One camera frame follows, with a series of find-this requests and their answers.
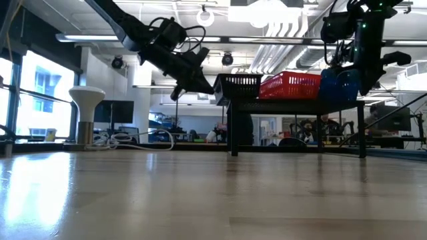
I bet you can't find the white mushroom lamp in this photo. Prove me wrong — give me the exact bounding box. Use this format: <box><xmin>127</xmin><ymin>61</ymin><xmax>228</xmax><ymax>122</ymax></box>
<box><xmin>69</xmin><ymin>85</ymin><xmax>107</xmax><ymax>145</ymax></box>

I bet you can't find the black left camera cable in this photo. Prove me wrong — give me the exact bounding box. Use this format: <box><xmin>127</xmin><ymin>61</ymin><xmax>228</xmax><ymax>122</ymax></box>
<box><xmin>148</xmin><ymin>16</ymin><xmax>207</xmax><ymax>54</ymax></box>

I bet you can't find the yellow hanging cable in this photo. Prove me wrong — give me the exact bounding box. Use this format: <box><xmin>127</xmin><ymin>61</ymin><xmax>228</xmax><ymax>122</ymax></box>
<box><xmin>0</xmin><ymin>0</ymin><xmax>23</xmax><ymax>64</ymax></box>

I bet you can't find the black aluminium rig frame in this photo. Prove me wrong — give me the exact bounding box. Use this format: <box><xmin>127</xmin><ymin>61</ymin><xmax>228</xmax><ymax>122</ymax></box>
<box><xmin>0</xmin><ymin>123</ymin><xmax>427</xmax><ymax>163</ymax></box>

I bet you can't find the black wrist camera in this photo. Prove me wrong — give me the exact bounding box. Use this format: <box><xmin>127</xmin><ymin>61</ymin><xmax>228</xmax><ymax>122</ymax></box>
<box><xmin>156</xmin><ymin>17</ymin><xmax>188</xmax><ymax>51</ymax></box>
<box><xmin>320</xmin><ymin>11</ymin><xmax>356</xmax><ymax>45</ymax></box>

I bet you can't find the dark office desk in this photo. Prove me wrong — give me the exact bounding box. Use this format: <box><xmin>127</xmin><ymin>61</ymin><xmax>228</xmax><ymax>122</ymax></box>
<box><xmin>346</xmin><ymin>135</ymin><xmax>427</xmax><ymax>149</ymax></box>

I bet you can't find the blue plastic basket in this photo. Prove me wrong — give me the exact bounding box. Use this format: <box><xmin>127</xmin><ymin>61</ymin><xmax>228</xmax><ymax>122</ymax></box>
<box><xmin>318</xmin><ymin>67</ymin><xmax>363</xmax><ymax>103</ymax></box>

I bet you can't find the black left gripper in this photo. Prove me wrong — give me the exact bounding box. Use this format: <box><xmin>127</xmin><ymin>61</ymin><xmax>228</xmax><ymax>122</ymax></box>
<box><xmin>137</xmin><ymin>31</ymin><xmax>215</xmax><ymax>102</ymax></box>

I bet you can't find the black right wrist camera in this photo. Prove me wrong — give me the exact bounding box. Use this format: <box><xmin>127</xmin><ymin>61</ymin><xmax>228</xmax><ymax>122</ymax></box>
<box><xmin>320</xmin><ymin>11</ymin><xmax>356</xmax><ymax>45</ymax></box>

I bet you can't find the black camera cable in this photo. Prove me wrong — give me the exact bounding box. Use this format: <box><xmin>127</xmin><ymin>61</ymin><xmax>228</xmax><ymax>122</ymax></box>
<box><xmin>322</xmin><ymin>0</ymin><xmax>354</xmax><ymax>67</ymax></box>
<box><xmin>148</xmin><ymin>16</ymin><xmax>207</xmax><ymax>54</ymax></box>

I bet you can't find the black plastic basket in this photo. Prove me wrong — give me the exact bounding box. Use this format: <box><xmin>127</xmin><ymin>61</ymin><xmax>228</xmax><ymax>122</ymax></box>
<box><xmin>213</xmin><ymin>73</ymin><xmax>264</xmax><ymax>106</ymax></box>

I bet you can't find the white ceiling ring light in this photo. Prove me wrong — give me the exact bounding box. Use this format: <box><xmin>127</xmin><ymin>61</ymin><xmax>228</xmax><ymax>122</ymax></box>
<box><xmin>195</xmin><ymin>8</ymin><xmax>216</xmax><ymax>28</ymax></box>

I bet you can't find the person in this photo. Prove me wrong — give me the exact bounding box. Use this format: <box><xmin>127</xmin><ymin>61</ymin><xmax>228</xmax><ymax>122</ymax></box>
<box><xmin>205</xmin><ymin>123</ymin><xmax>228</xmax><ymax>143</ymax></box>
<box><xmin>319</xmin><ymin>113</ymin><xmax>340</xmax><ymax>137</ymax></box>
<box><xmin>298</xmin><ymin>119</ymin><xmax>317</xmax><ymax>143</ymax></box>
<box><xmin>364</xmin><ymin>104</ymin><xmax>380</xmax><ymax>136</ymax></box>

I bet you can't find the black computer monitor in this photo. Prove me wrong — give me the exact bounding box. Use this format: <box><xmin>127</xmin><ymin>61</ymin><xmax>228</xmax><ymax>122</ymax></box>
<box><xmin>93</xmin><ymin>99</ymin><xmax>135</xmax><ymax>125</ymax></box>
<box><xmin>376</xmin><ymin>105</ymin><xmax>412</xmax><ymax>132</ymax></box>

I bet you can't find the black perforated metal shelf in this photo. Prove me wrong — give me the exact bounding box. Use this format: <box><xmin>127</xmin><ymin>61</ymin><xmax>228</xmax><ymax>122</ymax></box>
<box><xmin>226</xmin><ymin>97</ymin><xmax>367</xmax><ymax>159</ymax></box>

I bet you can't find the white lamp cable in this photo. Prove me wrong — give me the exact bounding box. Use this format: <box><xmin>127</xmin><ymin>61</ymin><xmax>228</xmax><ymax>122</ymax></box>
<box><xmin>83</xmin><ymin>128</ymin><xmax>175</xmax><ymax>152</ymax></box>

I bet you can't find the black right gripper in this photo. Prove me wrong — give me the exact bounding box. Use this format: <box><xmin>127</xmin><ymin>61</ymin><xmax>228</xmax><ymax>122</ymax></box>
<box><xmin>352</xmin><ymin>13</ymin><xmax>412</xmax><ymax>97</ymax></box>

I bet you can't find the red plastic basket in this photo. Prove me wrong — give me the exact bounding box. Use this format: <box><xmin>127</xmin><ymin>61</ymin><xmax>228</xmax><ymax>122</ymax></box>
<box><xmin>258</xmin><ymin>70</ymin><xmax>322</xmax><ymax>100</ymax></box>

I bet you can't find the long ceiling light bar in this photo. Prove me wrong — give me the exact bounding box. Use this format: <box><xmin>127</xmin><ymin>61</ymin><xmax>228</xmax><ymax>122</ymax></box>
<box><xmin>55</xmin><ymin>33</ymin><xmax>427</xmax><ymax>47</ymax></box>

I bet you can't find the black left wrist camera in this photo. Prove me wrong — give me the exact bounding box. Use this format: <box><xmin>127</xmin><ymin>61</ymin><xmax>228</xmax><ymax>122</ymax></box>
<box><xmin>156</xmin><ymin>17</ymin><xmax>188</xmax><ymax>51</ymax></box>

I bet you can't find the black right camera cable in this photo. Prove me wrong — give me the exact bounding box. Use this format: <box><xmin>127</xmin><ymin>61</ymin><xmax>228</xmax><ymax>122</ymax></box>
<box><xmin>322</xmin><ymin>0</ymin><xmax>354</xmax><ymax>67</ymax></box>

